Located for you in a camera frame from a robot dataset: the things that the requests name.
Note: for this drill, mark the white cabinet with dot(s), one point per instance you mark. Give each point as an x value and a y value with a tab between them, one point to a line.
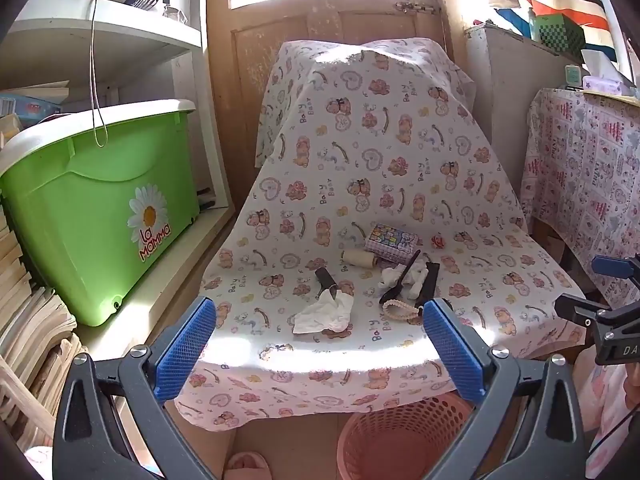
505	85

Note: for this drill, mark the white shelf unit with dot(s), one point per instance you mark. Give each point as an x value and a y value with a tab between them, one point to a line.
100	35

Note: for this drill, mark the patterned tissue pack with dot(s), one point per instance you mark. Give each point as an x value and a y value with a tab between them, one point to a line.
392	242

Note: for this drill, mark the wooden door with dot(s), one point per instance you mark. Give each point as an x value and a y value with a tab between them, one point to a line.
240	85

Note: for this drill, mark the green checkered box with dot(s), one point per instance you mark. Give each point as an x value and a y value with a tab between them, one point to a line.
560	35

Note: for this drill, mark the pink patterned tablecloth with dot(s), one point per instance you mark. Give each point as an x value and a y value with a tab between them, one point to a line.
580	170

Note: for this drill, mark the black plastic spoon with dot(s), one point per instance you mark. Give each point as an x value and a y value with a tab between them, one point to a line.
392	292

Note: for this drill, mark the person's pink patterned clothing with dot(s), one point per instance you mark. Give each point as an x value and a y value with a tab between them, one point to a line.
612	400

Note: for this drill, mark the bear printed cloth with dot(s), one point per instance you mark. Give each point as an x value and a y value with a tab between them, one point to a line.
350	160

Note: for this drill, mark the large crumpled white tissue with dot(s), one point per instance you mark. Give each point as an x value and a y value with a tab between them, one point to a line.
325	315

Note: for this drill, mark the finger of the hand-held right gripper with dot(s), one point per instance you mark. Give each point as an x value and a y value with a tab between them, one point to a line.
607	264
580	309

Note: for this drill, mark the cream beaded band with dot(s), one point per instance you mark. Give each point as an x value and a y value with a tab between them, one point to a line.
400	311

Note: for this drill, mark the cream thread spool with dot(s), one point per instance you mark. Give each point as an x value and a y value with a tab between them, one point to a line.
359	260

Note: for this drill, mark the pink plastic waste basket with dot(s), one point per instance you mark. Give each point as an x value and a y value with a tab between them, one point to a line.
400	440

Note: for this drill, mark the pink slipper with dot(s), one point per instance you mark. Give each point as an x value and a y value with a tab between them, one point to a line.
247	467

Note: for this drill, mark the green storage box white lid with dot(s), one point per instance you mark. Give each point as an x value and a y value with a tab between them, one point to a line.
90	210

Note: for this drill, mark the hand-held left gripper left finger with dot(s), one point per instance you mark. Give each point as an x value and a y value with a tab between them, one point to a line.
184	347

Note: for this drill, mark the black flat strip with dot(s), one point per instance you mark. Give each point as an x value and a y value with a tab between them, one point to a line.
431	285

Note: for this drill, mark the tissue box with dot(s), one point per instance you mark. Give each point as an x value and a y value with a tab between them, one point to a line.
602	82

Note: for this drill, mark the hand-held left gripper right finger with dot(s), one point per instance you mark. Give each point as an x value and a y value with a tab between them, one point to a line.
452	350

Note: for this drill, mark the white small toy figure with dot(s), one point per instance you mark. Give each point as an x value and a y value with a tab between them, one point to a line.
417	277

